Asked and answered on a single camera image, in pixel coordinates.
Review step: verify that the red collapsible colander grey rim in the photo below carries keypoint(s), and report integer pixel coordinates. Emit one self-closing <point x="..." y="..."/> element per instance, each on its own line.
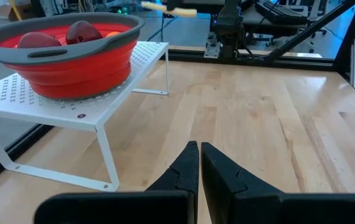
<point x="71" y="74"/>

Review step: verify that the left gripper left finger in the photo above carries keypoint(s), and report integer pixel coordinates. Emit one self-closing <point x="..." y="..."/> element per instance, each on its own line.
<point x="177" y="189"/>

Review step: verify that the white perforated metal shelf riser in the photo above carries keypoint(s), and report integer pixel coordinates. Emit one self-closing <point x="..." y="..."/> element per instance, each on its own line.
<point x="71" y="115"/>

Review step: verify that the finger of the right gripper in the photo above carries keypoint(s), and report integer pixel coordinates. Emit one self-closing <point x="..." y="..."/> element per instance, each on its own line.
<point x="174" y="4"/>

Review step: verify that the pale yellow plush banana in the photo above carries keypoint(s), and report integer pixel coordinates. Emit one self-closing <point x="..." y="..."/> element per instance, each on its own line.
<point x="180" y="12"/>

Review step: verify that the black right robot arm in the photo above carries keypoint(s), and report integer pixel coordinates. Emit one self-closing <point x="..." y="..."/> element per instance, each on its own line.
<point x="228" y="28"/>

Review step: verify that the black aluminium table frame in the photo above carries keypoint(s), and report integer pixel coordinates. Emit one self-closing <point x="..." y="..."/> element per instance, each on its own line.
<point x="289" y="63"/>

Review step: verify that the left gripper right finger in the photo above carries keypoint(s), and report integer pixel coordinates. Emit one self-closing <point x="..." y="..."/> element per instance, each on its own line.
<point x="227" y="196"/>

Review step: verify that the brown cardboard box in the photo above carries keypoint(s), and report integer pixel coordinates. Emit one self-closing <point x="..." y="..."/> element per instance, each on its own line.
<point x="20" y="12"/>

